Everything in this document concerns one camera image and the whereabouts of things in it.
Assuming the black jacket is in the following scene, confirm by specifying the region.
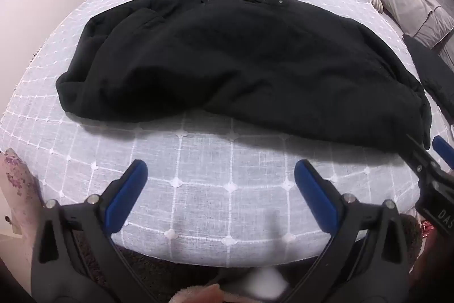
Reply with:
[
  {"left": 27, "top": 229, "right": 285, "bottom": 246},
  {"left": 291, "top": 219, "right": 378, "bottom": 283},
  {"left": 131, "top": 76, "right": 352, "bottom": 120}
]
[{"left": 56, "top": 0, "right": 432, "bottom": 152}]

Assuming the floral cloth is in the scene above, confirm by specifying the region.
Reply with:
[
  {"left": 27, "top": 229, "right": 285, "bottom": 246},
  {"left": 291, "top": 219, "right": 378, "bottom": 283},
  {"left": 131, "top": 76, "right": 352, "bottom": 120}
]
[{"left": 0, "top": 149, "right": 48, "bottom": 254}]

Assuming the grey checked bedspread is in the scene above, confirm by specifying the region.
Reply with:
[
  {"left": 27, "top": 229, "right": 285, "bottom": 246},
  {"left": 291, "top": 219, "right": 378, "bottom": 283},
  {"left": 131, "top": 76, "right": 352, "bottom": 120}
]
[{"left": 0, "top": 0, "right": 454, "bottom": 258}]

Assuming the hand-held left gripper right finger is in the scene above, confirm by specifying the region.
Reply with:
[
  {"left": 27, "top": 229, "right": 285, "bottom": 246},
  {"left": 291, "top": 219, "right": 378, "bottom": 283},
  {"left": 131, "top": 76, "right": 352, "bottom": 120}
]
[{"left": 294, "top": 159, "right": 423, "bottom": 303}]

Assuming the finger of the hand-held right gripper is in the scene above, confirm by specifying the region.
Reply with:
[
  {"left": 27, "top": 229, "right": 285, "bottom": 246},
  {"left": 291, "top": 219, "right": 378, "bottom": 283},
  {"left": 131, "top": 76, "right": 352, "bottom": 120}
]
[
  {"left": 433, "top": 135, "right": 454, "bottom": 170},
  {"left": 405, "top": 133, "right": 436, "bottom": 180}
]

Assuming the dark cloth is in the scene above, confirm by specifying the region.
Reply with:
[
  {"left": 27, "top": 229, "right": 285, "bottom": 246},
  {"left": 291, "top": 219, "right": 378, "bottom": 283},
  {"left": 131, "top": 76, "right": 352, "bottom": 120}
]
[{"left": 402, "top": 35, "right": 454, "bottom": 112}]

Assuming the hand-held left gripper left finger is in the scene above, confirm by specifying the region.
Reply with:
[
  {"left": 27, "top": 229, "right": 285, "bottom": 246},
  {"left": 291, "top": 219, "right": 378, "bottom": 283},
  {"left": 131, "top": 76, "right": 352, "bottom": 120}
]
[{"left": 31, "top": 159, "right": 148, "bottom": 303}]

